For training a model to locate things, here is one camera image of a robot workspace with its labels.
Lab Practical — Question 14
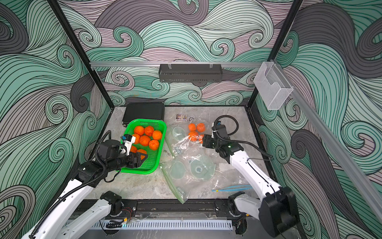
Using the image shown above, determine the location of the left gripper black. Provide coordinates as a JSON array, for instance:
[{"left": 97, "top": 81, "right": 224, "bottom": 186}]
[{"left": 106, "top": 150, "right": 148, "bottom": 172}]

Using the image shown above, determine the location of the orange fruit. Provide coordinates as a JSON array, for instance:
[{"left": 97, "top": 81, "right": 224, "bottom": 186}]
[
  {"left": 149, "top": 139, "right": 160, "bottom": 151},
  {"left": 152, "top": 130, "right": 163, "bottom": 140},
  {"left": 130, "top": 145, "right": 137, "bottom": 153},
  {"left": 137, "top": 149, "right": 147, "bottom": 160},
  {"left": 139, "top": 135, "right": 151, "bottom": 146},
  {"left": 144, "top": 125, "right": 155, "bottom": 137},
  {"left": 132, "top": 133, "right": 141, "bottom": 144}
]

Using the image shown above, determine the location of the orange fruit taken out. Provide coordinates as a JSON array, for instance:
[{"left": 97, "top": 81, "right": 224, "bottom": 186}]
[{"left": 134, "top": 125, "right": 145, "bottom": 136}]

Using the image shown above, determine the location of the green-zip bag of oranges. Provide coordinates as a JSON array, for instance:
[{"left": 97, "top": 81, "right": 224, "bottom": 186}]
[{"left": 159, "top": 150, "right": 243, "bottom": 204}]

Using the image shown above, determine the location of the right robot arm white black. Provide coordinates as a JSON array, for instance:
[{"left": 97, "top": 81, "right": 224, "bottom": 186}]
[{"left": 203, "top": 116, "right": 300, "bottom": 238}]

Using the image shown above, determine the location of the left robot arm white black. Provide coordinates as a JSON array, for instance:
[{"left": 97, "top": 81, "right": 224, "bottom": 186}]
[{"left": 23, "top": 134, "right": 148, "bottom": 239}]

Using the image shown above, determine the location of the green plastic basket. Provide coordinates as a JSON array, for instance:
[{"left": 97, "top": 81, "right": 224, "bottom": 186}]
[{"left": 121, "top": 119, "right": 167, "bottom": 175}]

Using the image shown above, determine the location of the small card box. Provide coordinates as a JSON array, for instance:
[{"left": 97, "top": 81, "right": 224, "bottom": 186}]
[{"left": 175, "top": 114, "right": 188, "bottom": 121}]

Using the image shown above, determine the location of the black hard case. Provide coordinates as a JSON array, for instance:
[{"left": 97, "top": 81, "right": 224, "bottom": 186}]
[{"left": 122, "top": 103, "right": 165, "bottom": 127}]

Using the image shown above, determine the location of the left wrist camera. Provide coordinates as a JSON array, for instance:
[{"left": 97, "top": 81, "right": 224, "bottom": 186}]
[{"left": 121, "top": 134, "right": 136, "bottom": 155}]

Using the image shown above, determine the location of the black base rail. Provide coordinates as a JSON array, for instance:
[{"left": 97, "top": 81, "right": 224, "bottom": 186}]
[{"left": 74, "top": 198, "right": 296, "bottom": 218}]

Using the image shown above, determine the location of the white slotted cable duct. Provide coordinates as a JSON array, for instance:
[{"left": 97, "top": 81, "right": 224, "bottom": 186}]
[{"left": 91, "top": 220, "right": 233, "bottom": 231}]

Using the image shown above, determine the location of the black wall tray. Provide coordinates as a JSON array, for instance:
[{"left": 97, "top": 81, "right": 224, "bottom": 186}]
[{"left": 159, "top": 64, "right": 223, "bottom": 83}]

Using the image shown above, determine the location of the clear acrylic wall holder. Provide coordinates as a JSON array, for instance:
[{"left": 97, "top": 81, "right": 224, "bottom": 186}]
[{"left": 254, "top": 61, "right": 293, "bottom": 110}]

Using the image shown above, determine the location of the aluminium wall rail back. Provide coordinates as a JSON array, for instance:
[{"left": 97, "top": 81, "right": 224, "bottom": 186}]
[{"left": 89, "top": 61, "right": 263, "bottom": 69}]

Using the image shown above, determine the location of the aluminium wall rail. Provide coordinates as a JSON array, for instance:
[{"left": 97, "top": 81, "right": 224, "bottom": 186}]
[
  {"left": 271, "top": 60, "right": 382, "bottom": 222},
  {"left": 89, "top": 61, "right": 263, "bottom": 69}
]

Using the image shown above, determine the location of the aluminium wall rail right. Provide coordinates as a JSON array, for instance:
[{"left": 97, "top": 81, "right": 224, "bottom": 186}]
[{"left": 271, "top": 60, "right": 382, "bottom": 222}]

